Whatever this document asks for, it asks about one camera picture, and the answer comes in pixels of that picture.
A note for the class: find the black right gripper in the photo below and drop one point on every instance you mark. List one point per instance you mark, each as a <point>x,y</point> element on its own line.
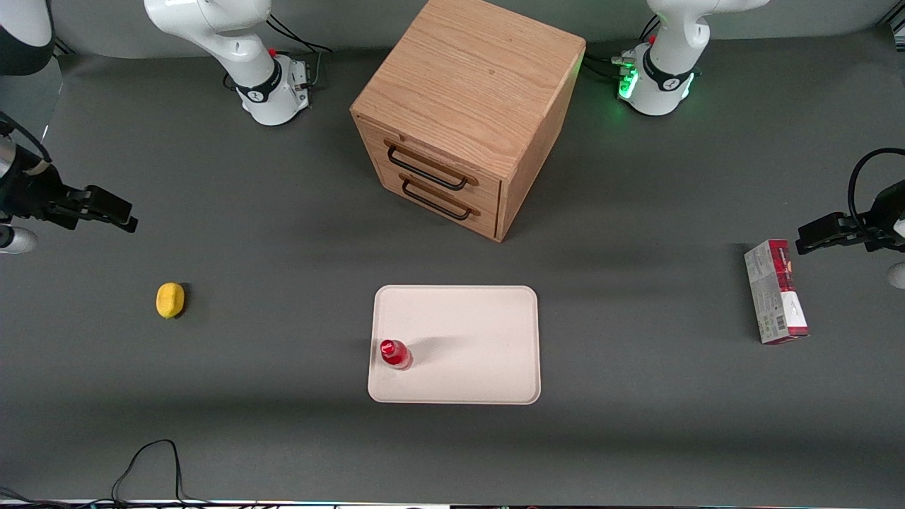
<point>32,196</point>

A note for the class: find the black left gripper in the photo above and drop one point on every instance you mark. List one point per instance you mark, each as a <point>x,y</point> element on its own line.
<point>879,224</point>

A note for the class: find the red coke bottle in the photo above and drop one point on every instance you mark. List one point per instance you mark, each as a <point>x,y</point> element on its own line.
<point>392,351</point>

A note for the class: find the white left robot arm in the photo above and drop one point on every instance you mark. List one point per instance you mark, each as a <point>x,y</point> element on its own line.
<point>672,42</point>

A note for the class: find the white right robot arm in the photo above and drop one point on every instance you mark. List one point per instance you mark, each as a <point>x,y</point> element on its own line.
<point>226,32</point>

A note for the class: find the white rectangular tray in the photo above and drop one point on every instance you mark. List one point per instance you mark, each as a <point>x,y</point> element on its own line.
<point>466,339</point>

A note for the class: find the red plaid carton box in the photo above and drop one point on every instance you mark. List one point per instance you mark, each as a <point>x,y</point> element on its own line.
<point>767,297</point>

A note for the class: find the yellow lemon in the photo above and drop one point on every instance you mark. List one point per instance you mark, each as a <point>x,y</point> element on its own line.
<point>170,300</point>

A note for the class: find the wooden drawer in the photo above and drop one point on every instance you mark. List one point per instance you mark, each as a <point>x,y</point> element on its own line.
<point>488,223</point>
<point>424,152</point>

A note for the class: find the wooden drawer cabinet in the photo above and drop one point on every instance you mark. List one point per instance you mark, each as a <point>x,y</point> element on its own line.
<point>474,78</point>

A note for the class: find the dark frame rail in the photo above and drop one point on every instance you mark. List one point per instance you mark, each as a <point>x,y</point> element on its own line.
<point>63,48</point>
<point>896,34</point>

